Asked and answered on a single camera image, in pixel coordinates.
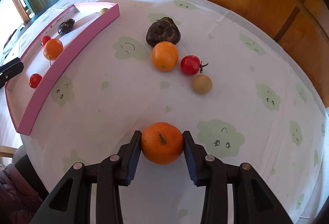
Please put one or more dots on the small dark water chestnut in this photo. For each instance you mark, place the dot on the small dark water chestnut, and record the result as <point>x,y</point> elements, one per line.
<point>66,26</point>

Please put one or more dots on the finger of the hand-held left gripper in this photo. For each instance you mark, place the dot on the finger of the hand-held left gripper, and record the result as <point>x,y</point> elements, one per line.
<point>11,68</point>

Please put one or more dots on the wooden chair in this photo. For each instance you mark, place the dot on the wooden chair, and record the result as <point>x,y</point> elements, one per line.
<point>6,153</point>

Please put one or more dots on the red cherry tomato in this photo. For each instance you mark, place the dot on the red cherry tomato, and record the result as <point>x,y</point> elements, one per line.
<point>35,80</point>
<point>190,65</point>
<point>45,39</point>

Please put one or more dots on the long-stemmed mandarin orange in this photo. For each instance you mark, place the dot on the long-stemmed mandarin orange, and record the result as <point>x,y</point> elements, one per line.
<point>53,48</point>

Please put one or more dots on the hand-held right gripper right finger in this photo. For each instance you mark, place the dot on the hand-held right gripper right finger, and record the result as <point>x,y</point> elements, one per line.
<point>190,162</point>

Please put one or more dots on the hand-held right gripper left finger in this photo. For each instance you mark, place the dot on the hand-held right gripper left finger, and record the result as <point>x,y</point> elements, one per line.
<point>133,159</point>

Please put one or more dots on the dark red cloth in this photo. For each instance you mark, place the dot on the dark red cloth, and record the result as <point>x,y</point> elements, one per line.
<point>15,193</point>

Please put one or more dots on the short-stemmed mandarin orange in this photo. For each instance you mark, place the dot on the short-stemmed mandarin orange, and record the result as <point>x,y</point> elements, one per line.
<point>162,143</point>

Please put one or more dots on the pink shallow box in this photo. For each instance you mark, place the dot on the pink shallow box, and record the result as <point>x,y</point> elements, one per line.
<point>84,34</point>

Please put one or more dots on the stemless mandarin orange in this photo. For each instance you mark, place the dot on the stemless mandarin orange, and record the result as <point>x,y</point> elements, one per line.
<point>164,56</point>

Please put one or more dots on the white cloud-print tablecloth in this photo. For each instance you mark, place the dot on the white cloud-print tablecloth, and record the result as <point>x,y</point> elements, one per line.
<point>128,100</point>

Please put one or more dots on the large dark water chestnut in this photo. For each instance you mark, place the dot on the large dark water chestnut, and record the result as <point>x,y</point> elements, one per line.
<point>163,31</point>

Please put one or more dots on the brown longan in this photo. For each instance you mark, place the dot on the brown longan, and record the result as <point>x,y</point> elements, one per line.
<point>104,11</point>
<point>202,84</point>

